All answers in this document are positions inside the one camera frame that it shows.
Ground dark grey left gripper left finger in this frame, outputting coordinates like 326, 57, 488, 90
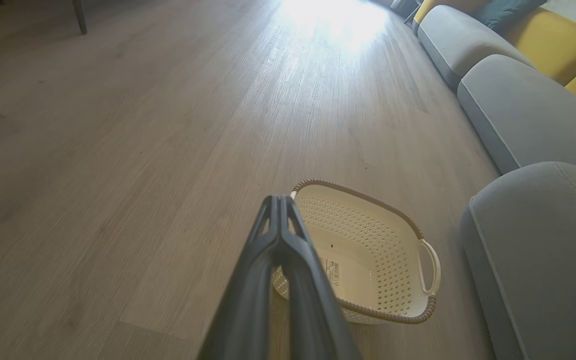
198, 195, 284, 360

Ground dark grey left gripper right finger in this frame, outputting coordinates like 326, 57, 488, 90
281, 195, 364, 360

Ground grey sofa seat cushion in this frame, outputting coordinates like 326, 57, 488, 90
460, 161, 576, 360
457, 54, 576, 176
417, 5, 535, 94

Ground white basket label sticker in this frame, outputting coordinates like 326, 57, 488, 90
320, 257, 342, 287

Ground white perforated laundry basket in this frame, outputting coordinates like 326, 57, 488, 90
272, 178, 442, 326

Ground dark chair leg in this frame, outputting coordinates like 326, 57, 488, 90
71, 0, 89, 35

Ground dark teal throw pillow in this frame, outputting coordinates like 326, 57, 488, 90
470, 0, 549, 34

